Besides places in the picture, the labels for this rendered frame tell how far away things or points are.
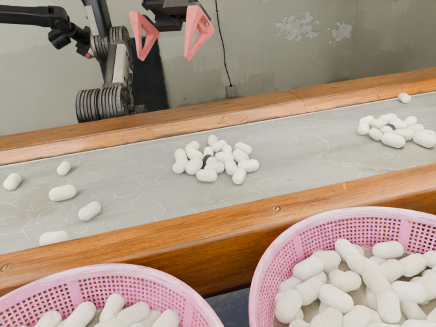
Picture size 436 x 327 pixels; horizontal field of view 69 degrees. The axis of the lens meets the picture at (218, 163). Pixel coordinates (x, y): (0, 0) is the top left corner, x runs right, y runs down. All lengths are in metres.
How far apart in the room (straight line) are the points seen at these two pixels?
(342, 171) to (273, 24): 2.30
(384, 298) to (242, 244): 0.15
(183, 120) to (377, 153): 0.38
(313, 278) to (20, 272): 0.30
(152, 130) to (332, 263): 0.45
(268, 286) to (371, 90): 0.61
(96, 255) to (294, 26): 2.61
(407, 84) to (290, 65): 2.03
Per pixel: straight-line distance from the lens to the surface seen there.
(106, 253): 0.37
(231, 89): 2.67
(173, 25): 0.63
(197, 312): 0.31
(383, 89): 0.86
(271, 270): 0.33
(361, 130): 0.64
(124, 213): 0.46
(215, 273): 0.39
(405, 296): 0.36
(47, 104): 2.71
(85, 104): 0.90
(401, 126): 0.66
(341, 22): 3.04
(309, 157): 0.55
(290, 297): 0.33
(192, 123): 0.68
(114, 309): 0.35
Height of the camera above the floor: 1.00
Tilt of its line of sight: 29 degrees down
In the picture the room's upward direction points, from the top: 6 degrees counter-clockwise
